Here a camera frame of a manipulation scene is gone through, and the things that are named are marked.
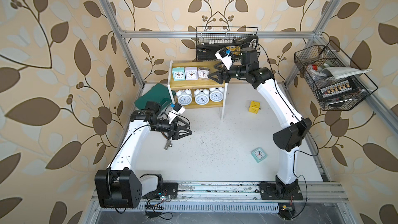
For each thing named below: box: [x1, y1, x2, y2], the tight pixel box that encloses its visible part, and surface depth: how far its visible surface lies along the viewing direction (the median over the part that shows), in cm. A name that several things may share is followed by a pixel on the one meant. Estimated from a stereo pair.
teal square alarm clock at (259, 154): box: [250, 146, 268, 163], surface depth 86 cm
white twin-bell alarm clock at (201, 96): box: [193, 88, 210, 106], surface depth 86 cm
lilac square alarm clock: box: [185, 66, 198, 81], surface depth 76 cm
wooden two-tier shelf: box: [167, 59, 228, 121], surface depth 79 cm
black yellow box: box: [196, 43, 241, 61], surface depth 84 cm
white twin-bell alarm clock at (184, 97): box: [175, 88, 193, 106], surface depth 85 cm
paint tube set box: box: [319, 78, 360, 100], surface depth 68 cm
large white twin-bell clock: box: [209, 87, 225, 103], surface depth 87 cm
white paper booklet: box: [320, 66, 373, 80], surface depth 63 cm
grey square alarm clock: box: [197, 66, 211, 80], surface depth 76 cm
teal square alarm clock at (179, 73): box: [172, 66, 186, 82], surface depth 77 cm
